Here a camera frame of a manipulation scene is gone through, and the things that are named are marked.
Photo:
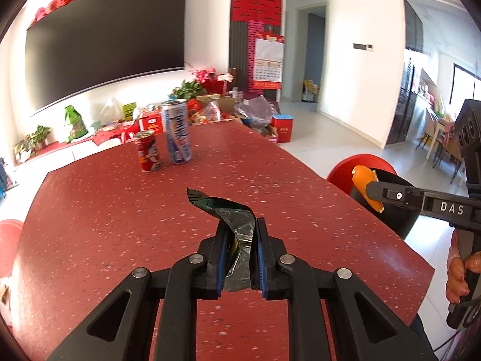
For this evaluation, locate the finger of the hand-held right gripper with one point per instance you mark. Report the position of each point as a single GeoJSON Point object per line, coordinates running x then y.
{"type": "Point", "coordinates": [394, 195]}

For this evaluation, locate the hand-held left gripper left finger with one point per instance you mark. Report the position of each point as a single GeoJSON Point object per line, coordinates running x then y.
{"type": "Point", "coordinates": [224, 250]}

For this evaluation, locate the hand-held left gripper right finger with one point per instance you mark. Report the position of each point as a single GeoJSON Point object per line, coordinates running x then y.
{"type": "Point", "coordinates": [260, 255]}

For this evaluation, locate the black round bin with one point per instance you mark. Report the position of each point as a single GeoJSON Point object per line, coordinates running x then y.
{"type": "Point", "coordinates": [394, 222]}

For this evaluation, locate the dark green foil packet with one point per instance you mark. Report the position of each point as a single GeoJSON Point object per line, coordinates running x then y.
{"type": "Point", "coordinates": [240, 225]}

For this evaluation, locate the person's right hand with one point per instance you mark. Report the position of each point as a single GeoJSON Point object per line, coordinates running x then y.
{"type": "Point", "coordinates": [455, 278]}

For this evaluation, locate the red round stool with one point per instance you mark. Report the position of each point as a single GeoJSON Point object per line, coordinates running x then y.
{"type": "Point", "coordinates": [345, 173]}
{"type": "Point", "coordinates": [9, 244]}

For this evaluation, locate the white dining chair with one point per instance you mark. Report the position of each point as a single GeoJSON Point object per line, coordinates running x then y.
{"type": "Point", "coordinates": [428, 135]}

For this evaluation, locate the black glass cabinet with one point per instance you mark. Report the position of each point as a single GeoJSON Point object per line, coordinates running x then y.
{"type": "Point", "coordinates": [404, 82]}

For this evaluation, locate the short red can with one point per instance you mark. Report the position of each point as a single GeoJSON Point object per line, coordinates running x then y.
{"type": "Point", "coordinates": [148, 154]}

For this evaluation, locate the person's dark trouser leg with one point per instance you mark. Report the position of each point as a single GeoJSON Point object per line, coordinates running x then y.
{"type": "Point", "coordinates": [422, 327]}

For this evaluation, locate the tall blue white can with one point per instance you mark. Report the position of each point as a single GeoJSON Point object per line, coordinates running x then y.
{"type": "Point", "coordinates": [176, 135]}

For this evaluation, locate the dark framed window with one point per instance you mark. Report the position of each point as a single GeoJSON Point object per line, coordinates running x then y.
{"type": "Point", "coordinates": [466, 82]}

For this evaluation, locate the red box blue lid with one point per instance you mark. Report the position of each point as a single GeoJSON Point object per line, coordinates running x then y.
{"type": "Point", "coordinates": [283, 129]}

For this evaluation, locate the yellow item in doorway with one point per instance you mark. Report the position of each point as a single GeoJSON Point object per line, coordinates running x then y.
{"type": "Point", "coordinates": [311, 90]}

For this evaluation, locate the grey plastic bag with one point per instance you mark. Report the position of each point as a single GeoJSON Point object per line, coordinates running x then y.
{"type": "Point", "coordinates": [259, 109]}

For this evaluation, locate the red white carton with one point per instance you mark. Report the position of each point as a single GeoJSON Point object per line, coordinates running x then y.
{"type": "Point", "coordinates": [151, 124]}

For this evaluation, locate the green leafy plant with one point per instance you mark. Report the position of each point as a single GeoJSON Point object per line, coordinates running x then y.
{"type": "Point", "coordinates": [188, 90]}

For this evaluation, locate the yellow green box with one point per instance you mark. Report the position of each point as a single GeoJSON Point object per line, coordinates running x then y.
{"type": "Point", "coordinates": [129, 111]}

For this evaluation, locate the pink flower bouquet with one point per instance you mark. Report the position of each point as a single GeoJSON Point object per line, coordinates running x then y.
{"type": "Point", "coordinates": [204, 73]}

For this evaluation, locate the white plastic bag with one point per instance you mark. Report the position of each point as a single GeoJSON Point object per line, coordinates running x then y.
{"type": "Point", "coordinates": [111, 111]}

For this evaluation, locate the green snack bag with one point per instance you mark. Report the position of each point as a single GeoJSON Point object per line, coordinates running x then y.
{"type": "Point", "coordinates": [77, 126]}

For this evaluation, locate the small potted plant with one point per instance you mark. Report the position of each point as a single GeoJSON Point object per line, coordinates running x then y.
{"type": "Point", "coordinates": [39, 135]}

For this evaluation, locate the large black television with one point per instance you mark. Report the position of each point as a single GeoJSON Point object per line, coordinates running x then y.
{"type": "Point", "coordinates": [105, 41]}

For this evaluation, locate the wall switch panel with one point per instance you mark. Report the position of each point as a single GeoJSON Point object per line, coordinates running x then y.
{"type": "Point", "coordinates": [363, 46]}

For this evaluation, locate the red wall calendar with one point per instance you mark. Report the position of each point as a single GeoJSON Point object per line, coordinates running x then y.
{"type": "Point", "coordinates": [268, 64]}

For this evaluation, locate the dark slatted wall panel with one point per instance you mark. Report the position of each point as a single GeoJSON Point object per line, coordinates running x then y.
{"type": "Point", "coordinates": [238, 52]}

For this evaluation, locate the red paper-cut wall decoration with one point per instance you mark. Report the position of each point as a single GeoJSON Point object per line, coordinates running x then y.
{"type": "Point", "coordinates": [255, 0]}

